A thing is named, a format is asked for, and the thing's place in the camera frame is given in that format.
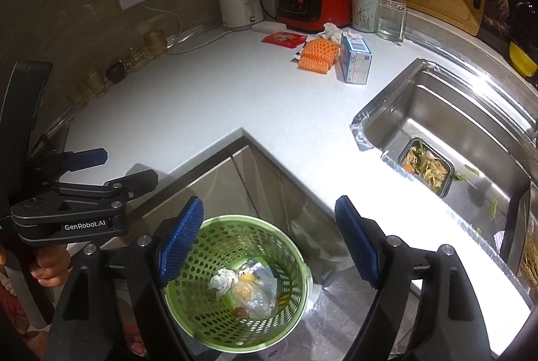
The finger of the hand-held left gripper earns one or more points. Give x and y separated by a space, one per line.
130 182
84 159

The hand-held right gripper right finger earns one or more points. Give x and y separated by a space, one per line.
357 247

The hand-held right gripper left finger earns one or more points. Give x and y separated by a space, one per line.
180 243

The white tissue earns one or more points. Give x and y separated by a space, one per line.
225 281
334 34

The silver blister pack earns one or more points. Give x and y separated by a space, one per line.
252 267

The yellow foam fruit net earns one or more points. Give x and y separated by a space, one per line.
244 287

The green perforated plastic basket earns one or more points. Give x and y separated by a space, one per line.
218 314

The brown fruit pit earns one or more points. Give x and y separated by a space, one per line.
241 312

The clear plastic bag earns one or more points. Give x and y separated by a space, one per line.
262 298

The person's left hand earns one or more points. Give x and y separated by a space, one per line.
50 266

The amber glass cup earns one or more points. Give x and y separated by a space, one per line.
137 57
156 41
98 82

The dark round jar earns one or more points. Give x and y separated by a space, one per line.
117 73

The grey kitchen cabinet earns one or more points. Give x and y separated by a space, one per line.
260 188

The metal food scrap container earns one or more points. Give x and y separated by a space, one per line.
426 167

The stainless steel sink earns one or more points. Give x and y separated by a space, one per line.
475 125

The blue white carton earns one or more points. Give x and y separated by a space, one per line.
355 58

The orange foam fruit net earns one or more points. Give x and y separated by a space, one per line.
318 56

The red snack packet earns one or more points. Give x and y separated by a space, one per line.
286 39

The clear glass mug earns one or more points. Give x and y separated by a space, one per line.
391 20

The white cup with plant print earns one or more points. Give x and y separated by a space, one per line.
365 10

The yellow bowl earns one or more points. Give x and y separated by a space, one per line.
524 60

